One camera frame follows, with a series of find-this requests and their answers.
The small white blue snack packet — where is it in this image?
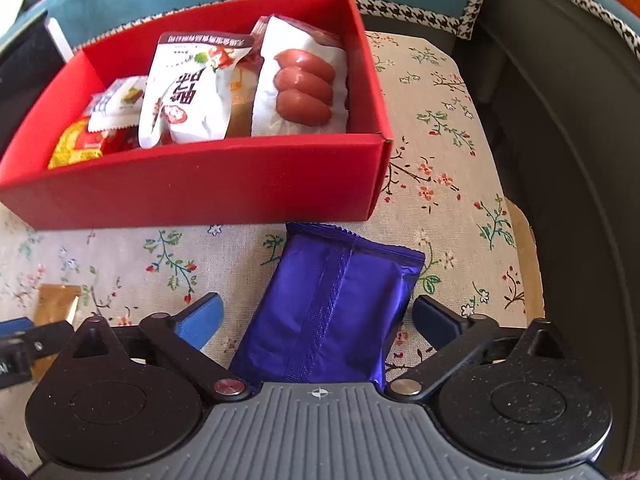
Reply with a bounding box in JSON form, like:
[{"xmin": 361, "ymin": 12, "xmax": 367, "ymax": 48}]
[{"xmin": 89, "ymin": 76, "xmax": 150, "ymax": 133}]

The red cardboard box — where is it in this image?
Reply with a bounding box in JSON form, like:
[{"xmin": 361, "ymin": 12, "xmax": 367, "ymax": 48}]
[{"xmin": 0, "ymin": 0, "xmax": 396, "ymax": 231}]

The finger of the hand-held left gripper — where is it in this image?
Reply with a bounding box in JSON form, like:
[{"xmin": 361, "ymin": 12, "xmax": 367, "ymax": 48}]
[{"xmin": 0, "ymin": 316, "xmax": 76, "ymax": 361}]

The red yellow snack packet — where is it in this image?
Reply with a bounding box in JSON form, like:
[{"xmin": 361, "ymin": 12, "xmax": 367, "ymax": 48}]
[{"xmin": 47, "ymin": 119, "xmax": 108, "ymax": 170}]

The black glass table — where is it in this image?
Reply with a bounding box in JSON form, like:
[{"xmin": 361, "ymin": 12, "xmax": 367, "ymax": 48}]
[{"xmin": 0, "ymin": 9, "xmax": 74, "ymax": 107}]

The floral cloth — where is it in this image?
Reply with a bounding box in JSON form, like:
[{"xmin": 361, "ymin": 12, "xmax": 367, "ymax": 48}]
[{"xmin": 0, "ymin": 30, "xmax": 546, "ymax": 391}]

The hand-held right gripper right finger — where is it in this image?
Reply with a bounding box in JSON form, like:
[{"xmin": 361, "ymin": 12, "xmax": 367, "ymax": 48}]
[{"xmin": 385, "ymin": 295, "xmax": 576, "ymax": 398}]

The white pouch snack packet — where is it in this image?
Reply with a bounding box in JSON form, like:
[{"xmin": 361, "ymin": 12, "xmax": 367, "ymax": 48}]
[{"xmin": 138, "ymin": 31, "xmax": 251, "ymax": 149}]

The gold snack packet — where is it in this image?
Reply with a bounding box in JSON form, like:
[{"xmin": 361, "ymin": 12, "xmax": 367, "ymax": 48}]
[{"xmin": 37, "ymin": 284, "xmax": 82, "ymax": 326}]

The purple foil snack packet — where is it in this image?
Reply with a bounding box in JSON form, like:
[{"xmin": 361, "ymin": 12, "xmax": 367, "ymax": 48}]
[{"xmin": 229, "ymin": 222, "xmax": 426, "ymax": 393}]

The white sausage packet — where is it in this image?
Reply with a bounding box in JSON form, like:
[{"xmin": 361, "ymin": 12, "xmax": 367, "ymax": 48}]
[{"xmin": 250, "ymin": 15, "xmax": 349, "ymax": 137}]

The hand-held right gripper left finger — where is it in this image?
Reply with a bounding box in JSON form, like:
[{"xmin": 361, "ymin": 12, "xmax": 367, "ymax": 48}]
[{"xmin": 57, "ymin": 292, "xmax": 251, "ymax": 403}]

